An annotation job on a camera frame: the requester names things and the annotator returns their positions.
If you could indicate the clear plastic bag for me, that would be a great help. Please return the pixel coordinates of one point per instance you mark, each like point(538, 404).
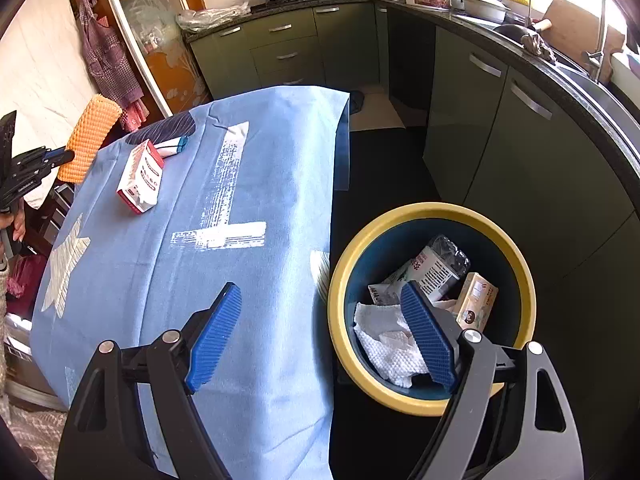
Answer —
point(210, 19)

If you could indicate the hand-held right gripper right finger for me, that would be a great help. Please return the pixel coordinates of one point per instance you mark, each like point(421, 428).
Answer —
point(430, 340)

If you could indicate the beige illustrated carton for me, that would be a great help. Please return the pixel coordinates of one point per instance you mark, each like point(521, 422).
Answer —
point(477, 300)

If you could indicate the red checked cloth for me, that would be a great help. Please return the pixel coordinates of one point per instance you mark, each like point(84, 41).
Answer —
point(132, 115)

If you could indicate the straight metal tap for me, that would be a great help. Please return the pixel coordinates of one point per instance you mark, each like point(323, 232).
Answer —
point(597, 60)

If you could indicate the curved metal faucet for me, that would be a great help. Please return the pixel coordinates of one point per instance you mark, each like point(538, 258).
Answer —
point(527, 5)

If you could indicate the wooden glass door cabinet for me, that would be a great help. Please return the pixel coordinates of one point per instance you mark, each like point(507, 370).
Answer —
point(165, 75)

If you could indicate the steel kitchen sink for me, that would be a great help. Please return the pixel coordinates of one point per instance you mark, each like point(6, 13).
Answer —
point(600, 90)

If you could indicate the white cloth cover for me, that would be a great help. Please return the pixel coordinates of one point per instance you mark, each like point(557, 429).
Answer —
point(40, 70)

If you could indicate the orange foam net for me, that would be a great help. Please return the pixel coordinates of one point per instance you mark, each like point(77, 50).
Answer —
point(92, 135)

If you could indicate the white printed packet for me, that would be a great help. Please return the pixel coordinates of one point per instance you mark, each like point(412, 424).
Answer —
point(387, 290)

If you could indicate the dark red cloth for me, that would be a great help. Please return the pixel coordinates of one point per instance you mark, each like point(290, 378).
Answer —
point(25, 280)

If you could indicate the green door cabinet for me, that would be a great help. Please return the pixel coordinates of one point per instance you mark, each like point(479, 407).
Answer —
point(525, 160)

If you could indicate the white sachet with blue end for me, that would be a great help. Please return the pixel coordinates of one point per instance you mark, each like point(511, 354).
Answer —
point(167, 149)

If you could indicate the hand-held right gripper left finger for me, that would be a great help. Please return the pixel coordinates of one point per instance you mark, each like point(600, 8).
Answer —
point(215, 335)

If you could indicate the black kitchen countertop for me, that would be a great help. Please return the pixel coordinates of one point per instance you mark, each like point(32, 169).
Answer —
point(600, 127)

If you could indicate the blue bin with yellow rim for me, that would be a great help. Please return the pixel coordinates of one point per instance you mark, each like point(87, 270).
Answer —
point(350, 260)

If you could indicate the brown cardboard sheet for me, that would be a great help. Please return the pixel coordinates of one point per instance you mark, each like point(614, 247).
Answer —
point(570, 30)

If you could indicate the white basin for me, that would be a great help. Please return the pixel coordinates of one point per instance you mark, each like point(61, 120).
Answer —
point(487, 7)

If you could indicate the clear plastic water bottle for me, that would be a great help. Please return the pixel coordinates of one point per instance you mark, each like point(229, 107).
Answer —
point(440, 270)

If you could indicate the blue printed tablecloth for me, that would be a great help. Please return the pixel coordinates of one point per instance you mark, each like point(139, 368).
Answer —
point(250, 260)

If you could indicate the white and red milk carton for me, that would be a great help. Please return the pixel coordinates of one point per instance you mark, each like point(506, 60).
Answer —
point(142, 180)

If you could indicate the purple checked apron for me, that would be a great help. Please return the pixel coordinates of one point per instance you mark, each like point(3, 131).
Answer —
point(105, 65)

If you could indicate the person's left hand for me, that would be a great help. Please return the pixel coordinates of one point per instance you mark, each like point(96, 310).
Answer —
point(17, 225)

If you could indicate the white knitted cloth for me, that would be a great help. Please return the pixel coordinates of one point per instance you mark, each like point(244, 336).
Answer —
point(385, 345)

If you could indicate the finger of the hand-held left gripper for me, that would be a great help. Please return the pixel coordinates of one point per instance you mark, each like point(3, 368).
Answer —
point(47, 156)
point(25, 182)

